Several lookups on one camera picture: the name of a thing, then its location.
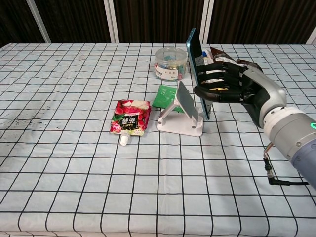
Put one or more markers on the black smartphone blue edge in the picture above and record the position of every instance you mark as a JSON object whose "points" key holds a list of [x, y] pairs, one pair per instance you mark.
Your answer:
{"points": [[193, 49]]}

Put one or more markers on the brown snack package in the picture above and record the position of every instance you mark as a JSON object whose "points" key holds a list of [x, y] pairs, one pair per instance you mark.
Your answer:
{"points": [[222, 55]]}

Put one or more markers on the clear jar of coloured clips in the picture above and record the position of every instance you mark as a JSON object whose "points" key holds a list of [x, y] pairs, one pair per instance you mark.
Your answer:
{"points": [[170, 64]]}

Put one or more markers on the red spouted drink pouch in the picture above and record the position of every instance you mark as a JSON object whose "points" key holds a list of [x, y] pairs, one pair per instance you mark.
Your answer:
{"points": [[130, 118]]}

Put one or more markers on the white yellow snack package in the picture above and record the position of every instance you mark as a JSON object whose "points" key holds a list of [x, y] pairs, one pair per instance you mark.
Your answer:
{"points": [[207, 55]]}

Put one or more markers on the white folding phone stand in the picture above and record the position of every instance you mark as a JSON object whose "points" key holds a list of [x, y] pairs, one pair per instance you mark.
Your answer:
{"points": [[186, 101]]}

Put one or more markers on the blue checkered tablecloth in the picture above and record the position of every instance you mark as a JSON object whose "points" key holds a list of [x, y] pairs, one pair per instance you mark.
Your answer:
{"points": [[74, 172]]}

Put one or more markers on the green sachet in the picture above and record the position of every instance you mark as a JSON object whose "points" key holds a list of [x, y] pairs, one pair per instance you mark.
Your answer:
{"points": [[164, 97]]}

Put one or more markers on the white partition post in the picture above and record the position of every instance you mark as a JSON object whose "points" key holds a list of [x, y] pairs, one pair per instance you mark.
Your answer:
{"points": [[111, 22], [311, 40], [38, 22], [207, 14]]}

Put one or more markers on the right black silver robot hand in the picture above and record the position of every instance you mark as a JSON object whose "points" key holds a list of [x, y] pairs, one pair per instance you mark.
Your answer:
{"points": [[261, 93]]}

